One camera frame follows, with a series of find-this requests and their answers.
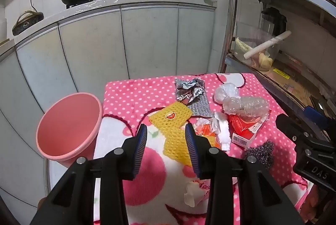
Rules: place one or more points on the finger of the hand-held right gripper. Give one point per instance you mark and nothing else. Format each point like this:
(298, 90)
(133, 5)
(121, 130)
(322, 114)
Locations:
(290, 126)
(317, 120)

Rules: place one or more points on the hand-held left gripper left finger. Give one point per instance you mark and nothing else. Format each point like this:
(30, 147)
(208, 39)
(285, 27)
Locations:
(140, 146)

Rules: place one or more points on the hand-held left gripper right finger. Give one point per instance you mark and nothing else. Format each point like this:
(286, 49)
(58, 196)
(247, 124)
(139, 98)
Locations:
(191, 146)

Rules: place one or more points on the orange snack wrapper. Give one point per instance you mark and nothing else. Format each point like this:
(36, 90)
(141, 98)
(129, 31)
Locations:
(203, 129)

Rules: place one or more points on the yellow foam fruit net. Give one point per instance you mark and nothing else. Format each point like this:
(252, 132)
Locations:
(173, 136)

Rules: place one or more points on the steel wool scrubber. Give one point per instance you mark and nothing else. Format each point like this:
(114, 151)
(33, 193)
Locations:
(261, 153)

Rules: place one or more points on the silver foil sheet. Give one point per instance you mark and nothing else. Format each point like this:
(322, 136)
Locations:
(200, 108)

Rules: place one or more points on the white pink snack wrapper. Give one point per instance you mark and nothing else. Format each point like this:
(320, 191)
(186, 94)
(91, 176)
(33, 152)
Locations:
(194, 192)

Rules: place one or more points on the red cardboard box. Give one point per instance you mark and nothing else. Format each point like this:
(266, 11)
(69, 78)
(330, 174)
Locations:
(241, 126)

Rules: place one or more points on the foil wrapper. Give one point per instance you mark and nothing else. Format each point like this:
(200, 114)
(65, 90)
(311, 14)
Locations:
(189, 91)

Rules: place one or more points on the white plastic bag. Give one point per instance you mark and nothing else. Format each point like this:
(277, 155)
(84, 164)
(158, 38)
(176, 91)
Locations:
(225, 92)

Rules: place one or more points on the pink plastic bucket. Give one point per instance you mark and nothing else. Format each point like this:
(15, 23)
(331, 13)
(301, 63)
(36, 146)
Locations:
(68, 125)

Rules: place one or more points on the person's right hand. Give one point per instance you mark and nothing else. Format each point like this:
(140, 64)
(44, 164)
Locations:
(312, 202)

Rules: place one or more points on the flat cardboard sheet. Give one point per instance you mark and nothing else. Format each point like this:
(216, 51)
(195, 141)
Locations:
(294, 78)

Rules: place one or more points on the pink dotted printed blanket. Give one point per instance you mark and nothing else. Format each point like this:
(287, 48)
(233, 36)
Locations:
(126, 99)

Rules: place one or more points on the white rolling pin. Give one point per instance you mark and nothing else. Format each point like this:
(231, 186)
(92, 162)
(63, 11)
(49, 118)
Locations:
(267, 44)

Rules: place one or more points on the clear plastic container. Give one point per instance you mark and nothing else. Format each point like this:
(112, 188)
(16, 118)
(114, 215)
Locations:
(249, 39)

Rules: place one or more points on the white kitchen cabinet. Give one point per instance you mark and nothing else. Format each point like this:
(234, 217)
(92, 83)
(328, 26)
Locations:
(92, 44)

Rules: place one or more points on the black clay pot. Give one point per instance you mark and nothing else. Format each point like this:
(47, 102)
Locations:
(26, 24)

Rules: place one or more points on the wooden cutting board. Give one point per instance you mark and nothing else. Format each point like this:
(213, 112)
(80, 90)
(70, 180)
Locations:
(4, 42)

